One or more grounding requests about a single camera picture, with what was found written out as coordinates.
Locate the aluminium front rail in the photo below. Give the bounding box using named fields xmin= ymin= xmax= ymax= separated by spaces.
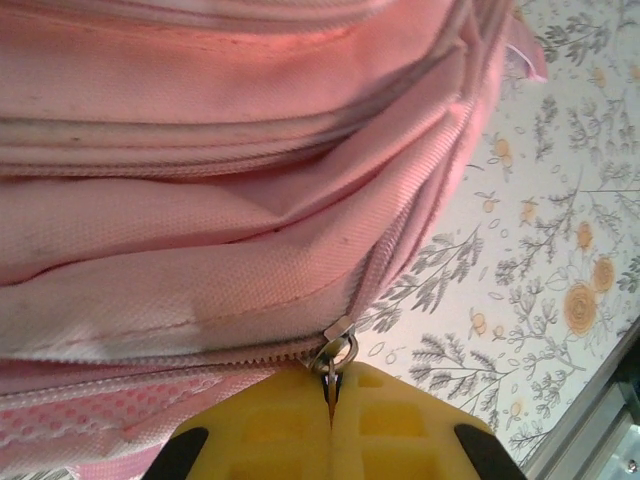
xmin=519 ymin=329 xmax=640 ymax=480

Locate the floral tablecloth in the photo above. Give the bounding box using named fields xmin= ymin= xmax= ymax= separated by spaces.
xmin=359 ymin=0 xmax=640 ymax=480

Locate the silver zipper pull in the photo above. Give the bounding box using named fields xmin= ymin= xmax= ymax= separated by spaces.
xmin=308 ymin=318 xmax=359 ymax=401

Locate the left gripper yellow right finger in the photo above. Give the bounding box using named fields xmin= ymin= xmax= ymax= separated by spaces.
xmin=332 ymin=360 xmax=524 ymax=480

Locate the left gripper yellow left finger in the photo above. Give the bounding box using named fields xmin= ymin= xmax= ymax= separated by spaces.
xmin=149 ymin=368 xmax=334 ymax=480

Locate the pink backpack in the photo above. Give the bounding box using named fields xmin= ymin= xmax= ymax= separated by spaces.
xmin=0 ymin=0 xmax=549 ymax=480

